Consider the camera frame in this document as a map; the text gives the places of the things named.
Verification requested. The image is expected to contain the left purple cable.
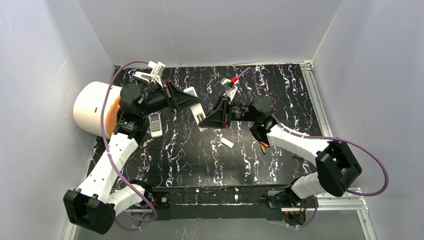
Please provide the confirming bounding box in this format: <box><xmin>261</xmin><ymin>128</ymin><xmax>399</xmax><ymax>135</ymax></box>
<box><xmin>99</xmin><ymin>60</ymin><xmax>158</xmax><ymax>231</ymax></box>

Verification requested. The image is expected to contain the white battery cover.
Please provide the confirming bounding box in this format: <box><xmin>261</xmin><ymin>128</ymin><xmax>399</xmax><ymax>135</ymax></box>
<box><xmin>220</xmin><ymin>137</ymin><xmax>234</xmax><ymax>148</ymax></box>

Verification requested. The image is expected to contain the orange battery upper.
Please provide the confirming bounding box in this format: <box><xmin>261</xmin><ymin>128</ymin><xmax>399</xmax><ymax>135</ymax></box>
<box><xmin>259</xmin><ymin>141</ymin><xmax>269</xmax><ymax>148</ymax></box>

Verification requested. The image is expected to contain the white remote with dark buttons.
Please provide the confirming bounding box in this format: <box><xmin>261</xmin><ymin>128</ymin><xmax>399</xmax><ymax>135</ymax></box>
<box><xmin>148</xmin><ymin>112</ymin><xmax>163</xmax><ymax>138</ymax></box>

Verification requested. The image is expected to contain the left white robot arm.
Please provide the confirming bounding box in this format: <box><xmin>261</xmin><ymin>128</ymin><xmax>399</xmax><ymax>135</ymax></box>
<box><xmin>63</xmin><ymin>81</ymin><xmax>202</xmax><ymax>235</ymax></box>

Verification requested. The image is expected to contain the white slim remote control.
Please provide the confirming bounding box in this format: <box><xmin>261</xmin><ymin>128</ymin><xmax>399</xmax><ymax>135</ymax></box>
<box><xmin>183</xmin><ymin>86</ymin><xmax>207</xmax><ymax>132</ymax></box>

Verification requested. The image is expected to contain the orange battery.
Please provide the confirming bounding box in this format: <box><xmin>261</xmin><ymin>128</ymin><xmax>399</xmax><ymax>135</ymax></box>
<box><xmin>259</xmin><ymin>141</ymin><xmax>269</xmax><ymax>148</ymax></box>
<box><xmin>260</xmin><ymin>145</ymin><xmax>266</xmax><ymax>155</ymax></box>

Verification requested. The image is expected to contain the orange battery lower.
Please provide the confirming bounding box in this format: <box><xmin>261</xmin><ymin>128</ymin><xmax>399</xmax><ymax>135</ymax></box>
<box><xmin>260</xmin><ymin>145</ymin><xmax>266</xmax><ymax>155</ymax></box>

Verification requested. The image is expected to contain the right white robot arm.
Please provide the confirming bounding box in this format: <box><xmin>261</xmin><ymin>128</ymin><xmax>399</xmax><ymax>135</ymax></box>
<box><xmin>198</xmin><ymin>95</ymin><xmax>362</xmax><ymax>201</ymax></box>

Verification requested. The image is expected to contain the purple cable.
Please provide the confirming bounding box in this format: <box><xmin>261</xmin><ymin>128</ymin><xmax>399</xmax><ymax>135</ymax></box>
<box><xmin>99</xmin><ymin>60</ymin><xmax>158</xmax><ymax>231</ymax></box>
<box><xmin>236</xmin><ymin>66</ymin><xmax>389</xmax><ymax>229</ymax></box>

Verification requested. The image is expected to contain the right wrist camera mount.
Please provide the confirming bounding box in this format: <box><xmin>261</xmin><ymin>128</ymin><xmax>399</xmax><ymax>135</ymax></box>
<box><xmin>219</xmin><ymin>76</ymin><xmax>239</xmax><ymax>102</ymax></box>

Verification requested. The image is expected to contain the small white clip object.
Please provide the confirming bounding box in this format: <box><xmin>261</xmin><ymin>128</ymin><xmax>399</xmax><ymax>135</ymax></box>
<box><xmin>133</xmin><ymin>71</ymin><xmax>151</xmax><ymax>84</ymax></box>

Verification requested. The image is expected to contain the white drum orange lid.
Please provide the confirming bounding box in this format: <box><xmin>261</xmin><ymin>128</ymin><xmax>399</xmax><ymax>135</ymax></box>
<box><xmin>73</xmin><ymin>81</ymin><xmax>122</xmax><ymax>140</ymax></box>

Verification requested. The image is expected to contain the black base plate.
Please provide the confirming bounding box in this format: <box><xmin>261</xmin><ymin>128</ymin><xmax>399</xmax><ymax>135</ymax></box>
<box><xmin>145</xmin><ymin>185</ymin><xmax>317</xmax><ymax>222</ymax></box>

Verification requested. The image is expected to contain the aluminium frame rail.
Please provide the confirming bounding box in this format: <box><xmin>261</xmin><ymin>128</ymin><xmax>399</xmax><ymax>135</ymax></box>
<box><xmin>63</xmin><ymin>185</ymin><xmax>376</xmax><ymax>240</ymax></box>

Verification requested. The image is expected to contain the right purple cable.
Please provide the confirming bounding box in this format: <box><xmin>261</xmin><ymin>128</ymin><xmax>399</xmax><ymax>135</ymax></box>
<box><xmin>236</xmin><ymin>66</ymin><xmax>389</xmax><ymax>229</ymax></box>

